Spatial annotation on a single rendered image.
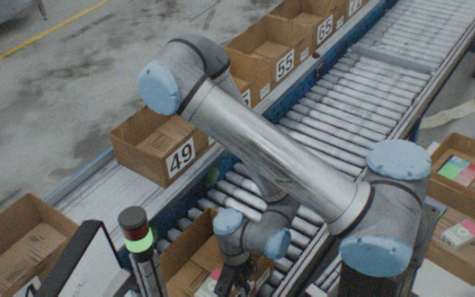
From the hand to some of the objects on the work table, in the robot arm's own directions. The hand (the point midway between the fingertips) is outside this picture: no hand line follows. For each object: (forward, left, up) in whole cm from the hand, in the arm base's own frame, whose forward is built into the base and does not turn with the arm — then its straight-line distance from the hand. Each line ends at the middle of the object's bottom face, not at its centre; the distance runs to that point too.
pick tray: (-49, -65, -14) cm, 82 cm away
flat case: (-48, -97, -15) cm, 109 cm away
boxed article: (-56, -65, -14) cm, 87 cm away
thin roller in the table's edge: (-20, -35, -14) cm, 43 cm away
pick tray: (-56, -96, -16) cm, 112 cm away
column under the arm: (-37, -23, -12) cm, 45 cm away
